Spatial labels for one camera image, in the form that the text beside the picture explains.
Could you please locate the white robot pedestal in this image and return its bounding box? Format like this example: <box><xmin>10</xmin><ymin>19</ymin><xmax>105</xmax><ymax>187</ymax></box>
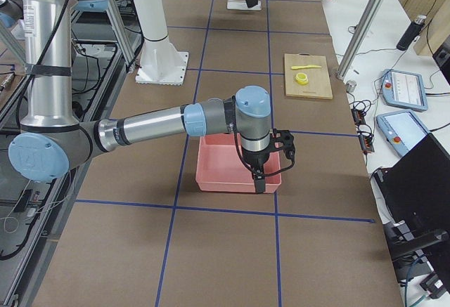
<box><xmin>133</xmin><ymin>0</ymin><xmax>189</xmax><ymax>86</ymax></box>

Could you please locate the yellow lemon slice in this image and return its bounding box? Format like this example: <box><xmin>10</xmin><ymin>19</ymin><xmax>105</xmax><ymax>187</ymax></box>
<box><xmin>295</xmin><ymin>72</ymin><xmax>309</xmax><ymax>86</ymax></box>

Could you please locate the wooden cutting board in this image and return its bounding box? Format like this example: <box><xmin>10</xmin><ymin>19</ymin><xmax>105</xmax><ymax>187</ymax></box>
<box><xmin>284</xmin><ymin>53</ymin><xmax>333</xmax><ymax>100</ymax></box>

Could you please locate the white rectangular tray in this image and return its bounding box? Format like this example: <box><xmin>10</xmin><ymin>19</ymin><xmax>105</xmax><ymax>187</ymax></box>
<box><xmin>226</xmin><ymin>0</ymin><xmax>262</xmax><ymax>11</ymax></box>

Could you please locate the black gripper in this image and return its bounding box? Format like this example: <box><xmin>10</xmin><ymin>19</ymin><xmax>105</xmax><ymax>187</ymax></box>
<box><xmin>242</xmin><ymin>148</ymin><xmax>270</xmax><ymax>193</ymax></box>

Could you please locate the pink plastic bin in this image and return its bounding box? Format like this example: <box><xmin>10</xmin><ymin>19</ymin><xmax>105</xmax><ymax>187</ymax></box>
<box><xmin>195</xmin><ymin>134</ymin><xmax>283</xmax><ymax>195</ymax></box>

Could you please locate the aluminium frame post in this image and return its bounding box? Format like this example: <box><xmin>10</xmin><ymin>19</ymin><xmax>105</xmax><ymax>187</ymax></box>
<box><xmin>336</xmin><ymin>0</ymin><xmax>384</xmax><ymax>80</ymax></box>

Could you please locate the blue teach pendant tablet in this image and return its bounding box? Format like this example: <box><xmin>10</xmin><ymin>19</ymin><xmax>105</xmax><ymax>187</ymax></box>
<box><xmin>381</xmin><ymin>69</ymin><xmax>428</xmax><ymax>112</ymax></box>

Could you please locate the black bottle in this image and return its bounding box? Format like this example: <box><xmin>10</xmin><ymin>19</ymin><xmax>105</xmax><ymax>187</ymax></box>
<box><xmin>396</xmin><ymin>15</ymin><xmax>427</xmax><ymax>51</ymax></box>

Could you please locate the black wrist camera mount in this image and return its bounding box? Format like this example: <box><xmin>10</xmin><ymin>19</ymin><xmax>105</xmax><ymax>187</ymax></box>
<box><xmin>270</xmin><ymin>129</ymin><xmax>295</xmax><ymax>163</ymax></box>

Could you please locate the yellow plastic knife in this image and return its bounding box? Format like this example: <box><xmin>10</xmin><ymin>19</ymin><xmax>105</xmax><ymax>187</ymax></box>
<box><xmin>290</xmin><ymin>64</ymin><xmax>322</xmax><ymax>70</ymax></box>

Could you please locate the black monitor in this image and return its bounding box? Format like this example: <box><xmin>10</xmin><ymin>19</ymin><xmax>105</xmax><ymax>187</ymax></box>
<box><xmin>371</xmin><ymin>133</ymin><xmax>450</xmax><ymax>252</ymax></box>

